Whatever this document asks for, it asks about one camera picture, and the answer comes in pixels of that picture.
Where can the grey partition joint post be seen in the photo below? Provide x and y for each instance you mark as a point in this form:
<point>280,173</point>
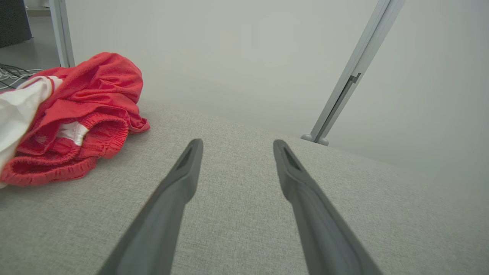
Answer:
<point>357,65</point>

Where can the grey metal frame post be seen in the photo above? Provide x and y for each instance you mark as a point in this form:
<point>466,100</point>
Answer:
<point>63,30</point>

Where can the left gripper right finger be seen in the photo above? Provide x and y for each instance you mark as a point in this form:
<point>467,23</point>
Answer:
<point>321,229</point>

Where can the red shorts with elastic waistband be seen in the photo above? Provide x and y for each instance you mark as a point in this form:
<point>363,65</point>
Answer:
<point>99,88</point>

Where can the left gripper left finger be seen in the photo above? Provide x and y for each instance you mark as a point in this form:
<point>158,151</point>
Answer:
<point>160,221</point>

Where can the dark grey cabinet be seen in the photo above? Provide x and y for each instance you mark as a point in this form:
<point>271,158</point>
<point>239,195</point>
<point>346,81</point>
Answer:
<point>13,21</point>

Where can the red jersey with white trim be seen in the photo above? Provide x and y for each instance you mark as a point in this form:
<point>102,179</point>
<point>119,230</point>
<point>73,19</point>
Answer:
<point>15,110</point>

